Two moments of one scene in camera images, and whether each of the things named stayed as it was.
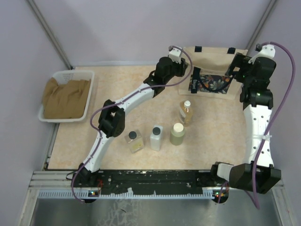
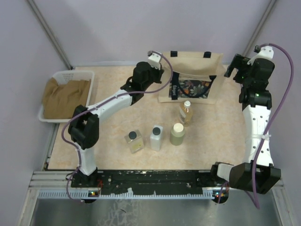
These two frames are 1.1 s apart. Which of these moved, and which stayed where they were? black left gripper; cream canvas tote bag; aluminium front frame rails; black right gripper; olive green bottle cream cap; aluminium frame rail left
Moved: cream canvas tote bag; black left gripper
Stayed: aluminium frame rail left; aluminium front frame rails; olive green bottle cream cap; black right gripper
